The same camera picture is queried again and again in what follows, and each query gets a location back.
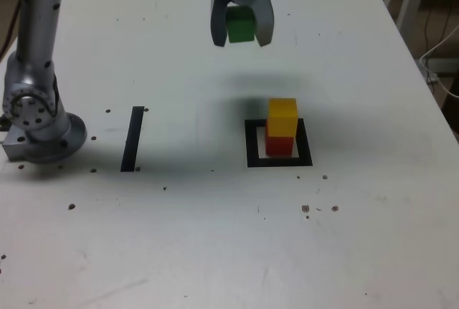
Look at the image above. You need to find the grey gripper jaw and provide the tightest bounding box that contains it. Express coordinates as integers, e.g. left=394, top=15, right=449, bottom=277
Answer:
left=229, top=0, right=276, bottom=47
left=209, top=0, right=232, bottom=48

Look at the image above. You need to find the green cube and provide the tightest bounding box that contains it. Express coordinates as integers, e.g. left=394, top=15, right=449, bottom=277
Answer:
left=225, top=5, right=256, bottom=44

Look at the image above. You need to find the yellow cube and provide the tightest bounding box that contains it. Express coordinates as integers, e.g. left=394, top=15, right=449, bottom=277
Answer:
left=268, top=98, right=299, bottom=137

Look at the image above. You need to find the red cube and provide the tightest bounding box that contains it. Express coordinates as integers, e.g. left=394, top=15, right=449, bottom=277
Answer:
left=265, top=121, right=295, bottom=157

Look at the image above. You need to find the black tape square outline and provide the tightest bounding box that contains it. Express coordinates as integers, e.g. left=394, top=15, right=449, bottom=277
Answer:
left=244, top=118, right=313, bottom=168

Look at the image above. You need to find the black tape strip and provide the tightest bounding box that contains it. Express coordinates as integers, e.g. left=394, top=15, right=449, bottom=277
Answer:
left=120, top=105, right=145, bottom=173

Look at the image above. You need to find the white cable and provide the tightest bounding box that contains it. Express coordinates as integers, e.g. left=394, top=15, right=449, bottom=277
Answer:
left=418, top=24, right=459, bottom=99

